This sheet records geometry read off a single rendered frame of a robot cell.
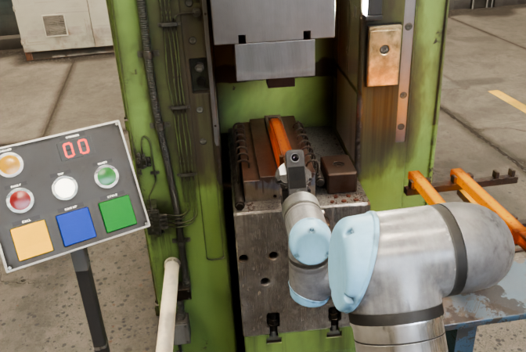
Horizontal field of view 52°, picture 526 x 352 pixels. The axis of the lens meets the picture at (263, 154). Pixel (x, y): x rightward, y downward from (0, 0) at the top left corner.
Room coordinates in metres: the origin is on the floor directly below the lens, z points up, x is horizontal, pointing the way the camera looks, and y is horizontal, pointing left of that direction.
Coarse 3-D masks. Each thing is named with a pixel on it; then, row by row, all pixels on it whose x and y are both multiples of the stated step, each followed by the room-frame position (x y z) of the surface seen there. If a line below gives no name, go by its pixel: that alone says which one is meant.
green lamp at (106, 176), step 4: (104, 168) 1.19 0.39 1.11; (108, 168) 1.19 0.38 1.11; (100, 172) 1.18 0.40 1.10; (104, 172) 1.18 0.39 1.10; (108, 172) 1.18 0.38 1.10; (112, 172) 1.19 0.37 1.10; (100, 176) 1.17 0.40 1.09; (104, 176) 1.17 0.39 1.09; (108, 176) 1.18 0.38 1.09; (112, 176) 1.18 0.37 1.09; (100, 180) 1.17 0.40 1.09; (104, 180) 1.17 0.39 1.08; (108, 180) 1.17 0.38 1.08; (112, 180) 1.18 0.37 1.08; (104, 184) 1.16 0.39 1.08; (108, 184) 1.17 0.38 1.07
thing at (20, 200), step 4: (16, 192) 1.09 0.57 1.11; (20, 192) 1.09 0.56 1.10; (24, 192) 1.09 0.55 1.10; (12, 196) 1.08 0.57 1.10; (16, 196) 1.08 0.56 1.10; (20, 196) 1.08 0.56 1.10; (24, 196) 1.09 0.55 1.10; (28, 196) 1.09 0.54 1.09; (12, 200) 1.07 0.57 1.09; (16, 200) 1.08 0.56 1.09; (20, 200) 1.08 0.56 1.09; (24, 200) 1.08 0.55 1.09; (28, 200) 1.09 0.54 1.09; (12, 204) 1.07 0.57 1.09; (16, 204) 1.07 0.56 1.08; (20, 204) 1.07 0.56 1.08; (24, 204) 1.08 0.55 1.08; (28, 204) 1.08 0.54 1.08; (16, 208) 1.07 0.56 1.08; (20, 208) 1.07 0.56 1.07; (24, 208) 1.07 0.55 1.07
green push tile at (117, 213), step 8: (112, 200) 1.15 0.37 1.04; (120, 200) 1.15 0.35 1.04; (128, 200) 1.16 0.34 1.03; (104, 208) 1.13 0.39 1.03; (112, 208) 1.13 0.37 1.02; (120, 208) 1.14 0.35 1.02; (128, 208) 1.15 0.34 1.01; (104, 216) 1.12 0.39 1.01; (112, 216) 1.12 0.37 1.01; (120, 216) 1.13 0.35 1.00; (128, 216) 1.14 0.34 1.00; (104, 224) 1.11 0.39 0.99; (112, 224) 1.11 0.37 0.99; (120, 224) 1.12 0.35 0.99; (128, 224) 1.13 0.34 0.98
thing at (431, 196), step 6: (408, 174) 1.31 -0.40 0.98; (414, 174) 1.29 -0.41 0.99; (420, 174) 1.28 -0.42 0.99; (414, 180) 1.26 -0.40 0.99; (420, 180) 1.25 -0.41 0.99; (426, 180) 1.25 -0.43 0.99; (414, 186) 1.26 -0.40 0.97; (420, 186) 1.22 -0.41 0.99; (426, 186) 1.22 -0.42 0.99; (432, 186) 1.22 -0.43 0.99; (420, 192) 1.22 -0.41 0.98; (426, 192) 1.19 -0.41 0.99; (432, 192) 1.19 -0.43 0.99; (426, 198) 1.18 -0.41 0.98; (432, 198) 1.16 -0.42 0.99; (438, 198) 1.16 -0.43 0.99; (432, 204) 1.15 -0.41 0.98
